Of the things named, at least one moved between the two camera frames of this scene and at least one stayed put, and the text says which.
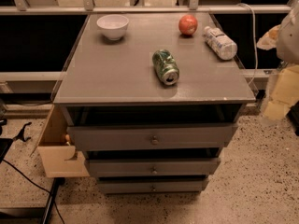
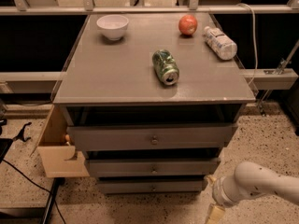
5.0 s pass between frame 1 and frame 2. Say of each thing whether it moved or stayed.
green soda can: stayed
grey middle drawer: stayed
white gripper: moved
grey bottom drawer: stayed
